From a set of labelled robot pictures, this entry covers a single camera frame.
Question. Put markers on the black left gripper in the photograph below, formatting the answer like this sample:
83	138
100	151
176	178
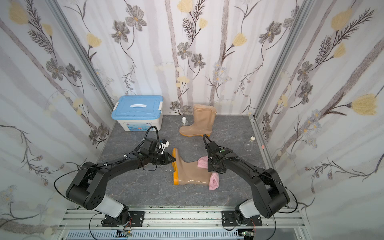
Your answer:
159	157

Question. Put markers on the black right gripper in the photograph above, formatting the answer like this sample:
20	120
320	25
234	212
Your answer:
214	163

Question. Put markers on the pink cloth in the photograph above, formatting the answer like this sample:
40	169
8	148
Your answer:
214	178

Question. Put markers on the tan rubber boot orange sole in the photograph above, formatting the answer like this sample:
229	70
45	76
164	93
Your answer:
204	118

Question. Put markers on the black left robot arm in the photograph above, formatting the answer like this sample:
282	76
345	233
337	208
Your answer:
88	188

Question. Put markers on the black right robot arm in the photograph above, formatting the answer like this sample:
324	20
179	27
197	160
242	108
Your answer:
269	195

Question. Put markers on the glass flask with white stopper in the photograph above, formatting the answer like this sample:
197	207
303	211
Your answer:
249	145

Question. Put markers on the blue lid storage box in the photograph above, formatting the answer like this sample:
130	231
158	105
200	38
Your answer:
139	113

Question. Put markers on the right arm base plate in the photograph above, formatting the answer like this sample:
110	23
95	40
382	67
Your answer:
235	219

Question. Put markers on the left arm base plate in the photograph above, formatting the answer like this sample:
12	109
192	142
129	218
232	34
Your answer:
132	218

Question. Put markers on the white perforated cable tray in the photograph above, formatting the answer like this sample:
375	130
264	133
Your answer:
215	234

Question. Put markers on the aluminium front rail frame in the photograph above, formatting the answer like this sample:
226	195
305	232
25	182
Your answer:
282	226

